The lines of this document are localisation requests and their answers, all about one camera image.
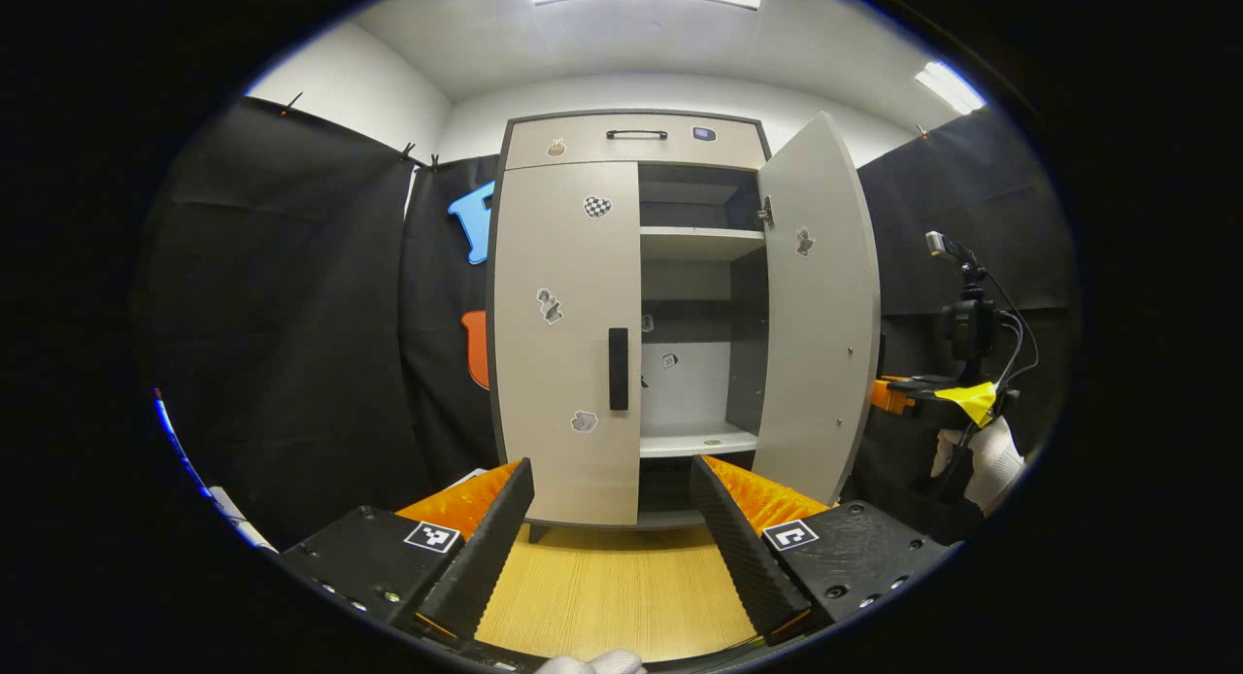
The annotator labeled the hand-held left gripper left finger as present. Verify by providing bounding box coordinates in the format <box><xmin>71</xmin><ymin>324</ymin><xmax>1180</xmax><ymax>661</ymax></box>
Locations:
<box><xmin>282</xmin><ymin>457</ymin><xmax>537</xmax><ymax>644</ymax></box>

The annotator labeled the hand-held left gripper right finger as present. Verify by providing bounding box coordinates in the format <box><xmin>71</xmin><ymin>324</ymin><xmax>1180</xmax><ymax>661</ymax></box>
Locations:
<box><xmin>689</xmin><ymin>454</ymin><xmax>962</xmax><ymax>648</ymax></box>

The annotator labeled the grey shoe cabinet door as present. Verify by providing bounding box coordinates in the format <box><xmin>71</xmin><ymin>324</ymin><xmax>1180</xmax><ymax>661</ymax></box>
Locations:
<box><xmin>753</xmin><ymin>111</ymin><xmax>883</xmax><ymax>508</ymax></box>
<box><xmin>490</xmin><ymin>161</ymin><xmax>644</xmax><ymax>529</ymax></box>

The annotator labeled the grey double-door shoe cabinet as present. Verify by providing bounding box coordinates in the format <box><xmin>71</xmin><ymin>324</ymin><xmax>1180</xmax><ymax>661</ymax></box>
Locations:
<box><xmin>486</xmin><ymin>108</ymin><xmax>883</xmax><ymax>544</ymax></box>

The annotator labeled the black door handle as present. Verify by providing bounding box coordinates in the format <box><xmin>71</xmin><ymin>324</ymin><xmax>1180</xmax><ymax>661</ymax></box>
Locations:
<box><xmin>608</xmin><ymin>327</ymin><xmax>630</xmax><ymax>412</ymax></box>

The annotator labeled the grey cabinet shelf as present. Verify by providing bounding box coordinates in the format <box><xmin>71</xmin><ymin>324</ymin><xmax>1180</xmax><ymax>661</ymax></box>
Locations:
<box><xmin>639</xmin><ymin>226</ymin><xmax>768</xmax><ymax>262</ymax></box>
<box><xmin>639</xmin><ymin>423</ymin><xmax>760</xmax><ymax>459</ymax></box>

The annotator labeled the grey cabinet drawer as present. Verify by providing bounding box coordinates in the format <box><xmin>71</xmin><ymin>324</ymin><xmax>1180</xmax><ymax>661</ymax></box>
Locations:
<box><xmin>505</xmin><ymin>114</ymin><xmax>768</xmax><ymax>172</ymax></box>

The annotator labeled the small ceiling light panel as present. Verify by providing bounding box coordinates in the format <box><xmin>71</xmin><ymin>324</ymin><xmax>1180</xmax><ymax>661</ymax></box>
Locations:
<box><xmin>913</xmin><ymin>60</ymin><xmax>989</xmax><ymax>117</ymax></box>

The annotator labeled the black backdrop cloth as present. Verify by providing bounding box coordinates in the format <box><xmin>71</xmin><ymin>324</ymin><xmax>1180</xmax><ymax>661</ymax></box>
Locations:
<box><xmin>131</xmin><ymin>96</ymin><xmax>1079</xmax><ymax>554</ymax></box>

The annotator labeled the black cable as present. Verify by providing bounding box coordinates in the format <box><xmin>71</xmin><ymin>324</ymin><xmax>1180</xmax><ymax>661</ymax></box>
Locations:
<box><xmin>957</xmin><ymin>271</ymin><xmax>1040</xmax><ymax>481</ymax></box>

